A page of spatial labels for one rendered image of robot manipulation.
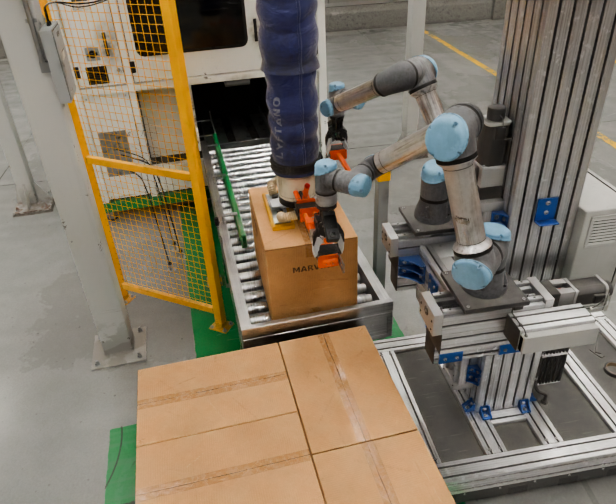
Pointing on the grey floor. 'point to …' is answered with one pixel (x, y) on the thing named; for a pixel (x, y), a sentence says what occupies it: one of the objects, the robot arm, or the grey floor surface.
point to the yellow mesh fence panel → (164, 175)
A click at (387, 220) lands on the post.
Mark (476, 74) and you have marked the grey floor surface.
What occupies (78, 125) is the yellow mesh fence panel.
